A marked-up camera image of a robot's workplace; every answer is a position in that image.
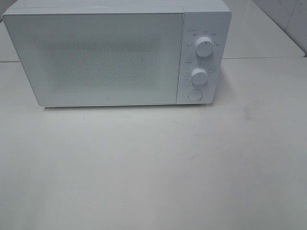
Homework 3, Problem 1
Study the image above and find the white microwave oven body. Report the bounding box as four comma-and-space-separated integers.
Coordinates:
2, 0, 232, 105

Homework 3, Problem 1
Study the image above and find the white timer knob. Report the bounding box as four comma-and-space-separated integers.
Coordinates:
191, 68, 209, 85

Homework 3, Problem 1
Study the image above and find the round white door button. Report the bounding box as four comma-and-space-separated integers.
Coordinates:
188, 90, 202, 101

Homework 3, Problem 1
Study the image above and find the white microwave door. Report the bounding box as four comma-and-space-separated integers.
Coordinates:
4, 13, 183, 107

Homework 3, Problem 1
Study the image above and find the upper white power knob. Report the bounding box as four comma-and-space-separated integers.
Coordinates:
194, 34, 214, 58

